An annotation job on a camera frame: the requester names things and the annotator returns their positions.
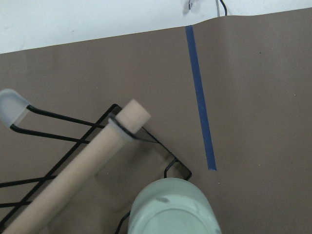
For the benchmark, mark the pale green cup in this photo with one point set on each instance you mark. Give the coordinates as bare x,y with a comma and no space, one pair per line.
172,206

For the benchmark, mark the black wire cup rack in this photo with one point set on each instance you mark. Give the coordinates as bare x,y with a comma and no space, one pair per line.
36,145

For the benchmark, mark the wooden rack handle bar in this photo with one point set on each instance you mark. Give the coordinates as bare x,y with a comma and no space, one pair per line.
85,165

